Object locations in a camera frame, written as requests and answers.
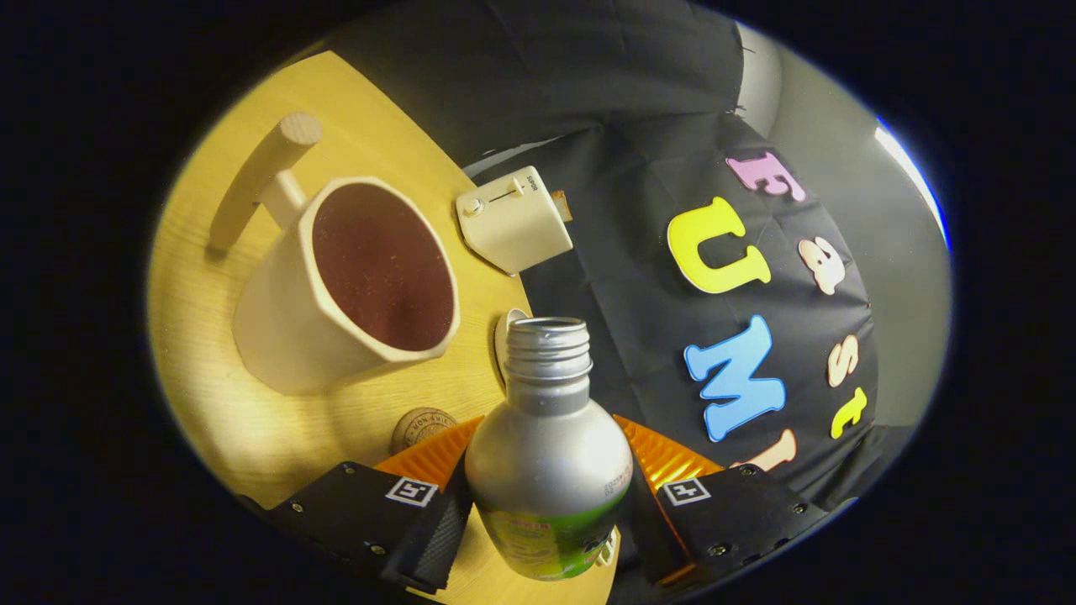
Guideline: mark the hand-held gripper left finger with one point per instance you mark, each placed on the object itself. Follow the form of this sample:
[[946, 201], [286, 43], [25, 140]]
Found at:
[[433, 546]]

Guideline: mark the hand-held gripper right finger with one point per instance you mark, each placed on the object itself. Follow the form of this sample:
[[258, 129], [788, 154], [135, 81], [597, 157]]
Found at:
[[651, 538]]

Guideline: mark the round cork coaster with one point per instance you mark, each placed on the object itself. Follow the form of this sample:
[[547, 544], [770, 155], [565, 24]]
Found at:
[[416, 428]]

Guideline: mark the silver bottle with green label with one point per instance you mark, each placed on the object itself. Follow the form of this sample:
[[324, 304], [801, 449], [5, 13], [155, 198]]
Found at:
[[546, 462]]

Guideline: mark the small white plate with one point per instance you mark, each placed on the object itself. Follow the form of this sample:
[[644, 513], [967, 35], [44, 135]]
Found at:
[[502, 340]]

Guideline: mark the wooden table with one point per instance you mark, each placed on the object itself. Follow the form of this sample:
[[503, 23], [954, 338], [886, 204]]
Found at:
[[252, 420]]

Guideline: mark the cream toaster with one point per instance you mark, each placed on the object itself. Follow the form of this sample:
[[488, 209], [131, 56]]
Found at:
[[517, 231]]

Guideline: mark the bread slice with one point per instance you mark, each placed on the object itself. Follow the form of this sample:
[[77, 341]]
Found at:
[[562, 206]]

